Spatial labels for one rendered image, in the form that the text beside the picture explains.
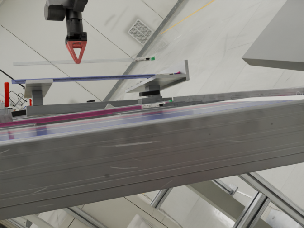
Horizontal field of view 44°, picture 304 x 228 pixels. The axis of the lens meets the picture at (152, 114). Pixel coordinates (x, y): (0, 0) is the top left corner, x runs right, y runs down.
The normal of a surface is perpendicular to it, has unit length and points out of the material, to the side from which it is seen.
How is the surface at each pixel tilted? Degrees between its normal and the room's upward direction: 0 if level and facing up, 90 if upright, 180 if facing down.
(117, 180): 90
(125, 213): 90
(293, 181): 0
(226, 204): 90
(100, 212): 90
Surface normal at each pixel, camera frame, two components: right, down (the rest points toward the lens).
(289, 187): -0.77, -0.60
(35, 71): 0.27, 0.02
